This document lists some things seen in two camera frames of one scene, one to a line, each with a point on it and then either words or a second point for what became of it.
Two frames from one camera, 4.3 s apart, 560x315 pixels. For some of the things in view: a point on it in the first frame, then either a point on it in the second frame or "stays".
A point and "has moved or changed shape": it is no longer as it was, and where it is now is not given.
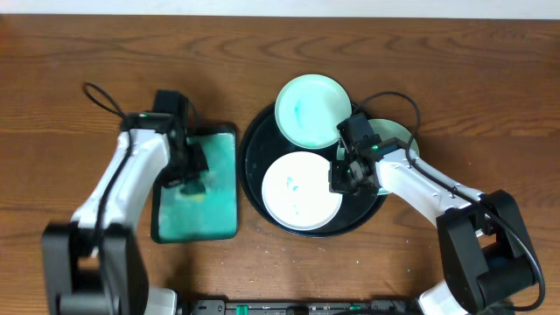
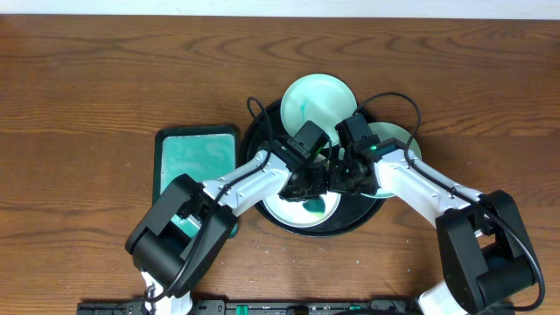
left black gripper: x=188 y=171 → x=302 y=185
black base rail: x=404 y=306 stays
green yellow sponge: x=194 y=191 has moved or changed shape
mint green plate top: x=309 y=108 stays
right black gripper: x=339 y=179 stays
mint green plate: x=395 y=129 stays
